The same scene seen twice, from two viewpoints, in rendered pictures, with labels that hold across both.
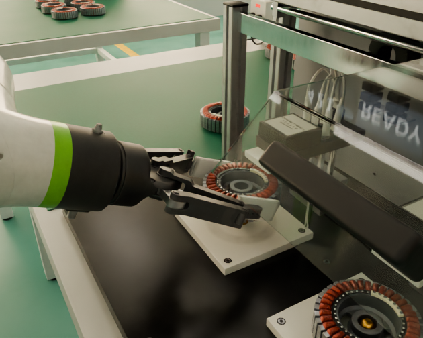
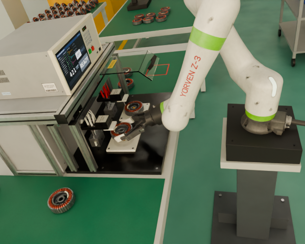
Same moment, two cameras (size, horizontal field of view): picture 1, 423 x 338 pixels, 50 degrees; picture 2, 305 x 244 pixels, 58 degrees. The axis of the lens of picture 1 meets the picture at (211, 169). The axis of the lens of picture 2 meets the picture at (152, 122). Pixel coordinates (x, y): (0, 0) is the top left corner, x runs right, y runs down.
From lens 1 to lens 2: 1.51 m
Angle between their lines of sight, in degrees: 99
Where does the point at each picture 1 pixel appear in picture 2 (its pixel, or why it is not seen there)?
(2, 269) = not seen: outside the picture
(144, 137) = (100, 210)
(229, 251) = not seen: hidden behind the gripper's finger
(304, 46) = (91, 102)
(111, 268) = (162, 142)
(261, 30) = (83, 114)
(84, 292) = (170, 144)
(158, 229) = (143, 148)
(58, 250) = (170, 160)
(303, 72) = (54, 145)
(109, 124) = (102, 235)
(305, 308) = not seen: hidden behind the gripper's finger
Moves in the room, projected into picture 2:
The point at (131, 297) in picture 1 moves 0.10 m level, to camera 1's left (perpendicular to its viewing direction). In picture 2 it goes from (162, 133) to (178, 140)
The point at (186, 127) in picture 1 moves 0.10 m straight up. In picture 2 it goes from (77, 209) to (68, 194)
